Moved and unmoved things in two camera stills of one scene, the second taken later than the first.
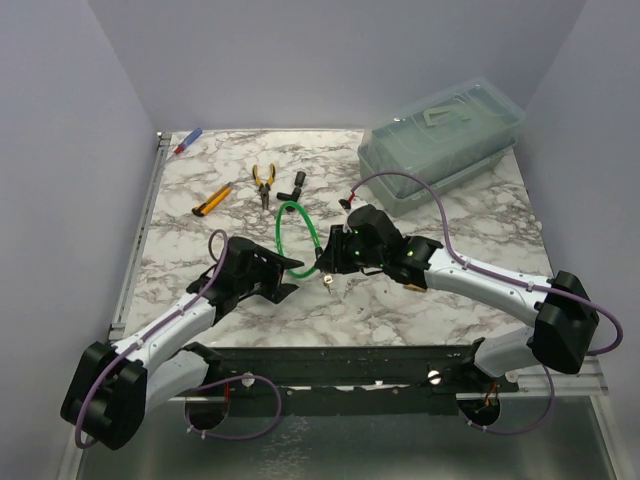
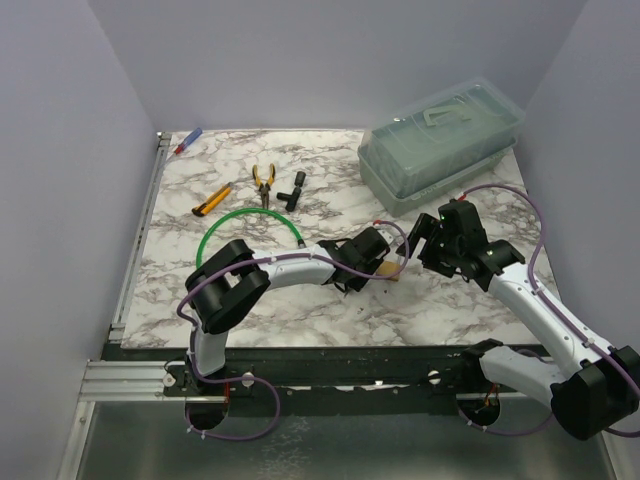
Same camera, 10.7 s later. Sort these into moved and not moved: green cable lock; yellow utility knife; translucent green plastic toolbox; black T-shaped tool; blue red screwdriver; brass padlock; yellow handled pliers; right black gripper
Moved: brass padlock; green cable lock; right black gripper
Not moved: translucent green plastic toolbox; black T-shaped tool; yellow handled pliers; yellow utility knife; blue red screwdriver
